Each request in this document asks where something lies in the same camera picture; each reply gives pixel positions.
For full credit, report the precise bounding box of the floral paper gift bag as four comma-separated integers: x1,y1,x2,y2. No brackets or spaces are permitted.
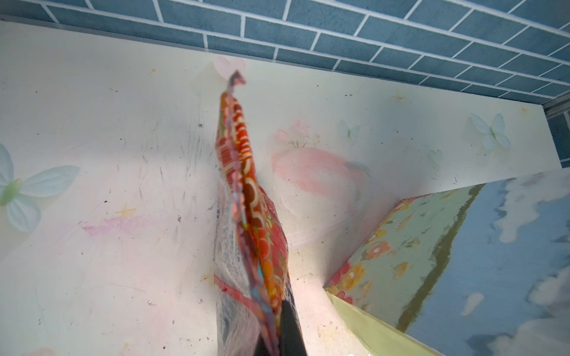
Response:
325,169,569,355

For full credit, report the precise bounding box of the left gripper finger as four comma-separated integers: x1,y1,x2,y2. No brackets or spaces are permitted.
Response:
279,301,307,356

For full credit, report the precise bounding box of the floral table mat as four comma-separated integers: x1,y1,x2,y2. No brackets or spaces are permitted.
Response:
1,22,560,355

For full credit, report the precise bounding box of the red snack packet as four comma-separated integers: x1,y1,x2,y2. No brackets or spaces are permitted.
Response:
215,71,287,355

